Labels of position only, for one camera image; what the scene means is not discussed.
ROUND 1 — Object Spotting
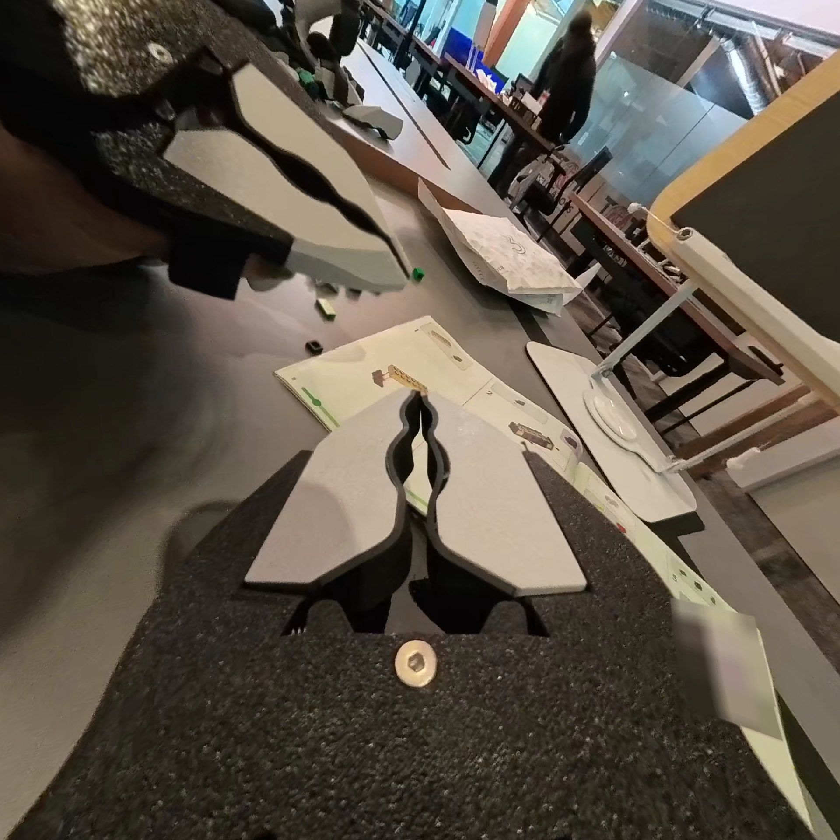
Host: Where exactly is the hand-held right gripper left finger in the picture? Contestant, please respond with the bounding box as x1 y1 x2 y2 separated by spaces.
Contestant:
244 392 422 632

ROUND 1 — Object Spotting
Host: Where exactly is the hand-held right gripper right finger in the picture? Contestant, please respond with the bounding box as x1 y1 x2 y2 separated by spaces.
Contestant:
420 392 588 632

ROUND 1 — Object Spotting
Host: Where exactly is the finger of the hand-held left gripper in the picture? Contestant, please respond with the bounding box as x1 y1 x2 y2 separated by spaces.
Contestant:
226 61 409 275
163 128 413 295

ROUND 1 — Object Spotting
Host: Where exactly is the person's left hand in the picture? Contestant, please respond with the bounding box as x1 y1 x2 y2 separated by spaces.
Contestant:
0 125 170 273

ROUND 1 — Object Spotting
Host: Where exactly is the grey plastic wedge piece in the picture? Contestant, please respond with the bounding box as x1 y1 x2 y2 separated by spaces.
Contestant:
343 104 403 140

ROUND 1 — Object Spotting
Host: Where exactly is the wood-framed screen on white stand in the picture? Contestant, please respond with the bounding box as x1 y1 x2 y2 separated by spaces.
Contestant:
525 49 840 524

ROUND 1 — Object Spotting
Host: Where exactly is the toy brick instruction booklet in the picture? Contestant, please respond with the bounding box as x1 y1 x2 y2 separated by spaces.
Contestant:
274 316 821 840

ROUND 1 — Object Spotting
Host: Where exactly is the long brown table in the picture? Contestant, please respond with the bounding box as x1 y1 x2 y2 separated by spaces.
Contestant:
443 56 559 153

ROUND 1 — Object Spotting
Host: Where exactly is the white paper bag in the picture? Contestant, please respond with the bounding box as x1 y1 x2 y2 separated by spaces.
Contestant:
418 177 584 317

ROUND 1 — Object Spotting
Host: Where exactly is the black office chair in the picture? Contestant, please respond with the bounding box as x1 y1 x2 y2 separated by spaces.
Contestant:
525 147 614 221

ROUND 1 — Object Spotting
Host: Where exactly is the brown wooden table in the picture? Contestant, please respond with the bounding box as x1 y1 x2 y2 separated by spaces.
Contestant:
567 192 788 388

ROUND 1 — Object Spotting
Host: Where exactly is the white cable plug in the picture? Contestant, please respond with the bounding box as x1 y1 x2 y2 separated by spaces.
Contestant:
626 202 686 234

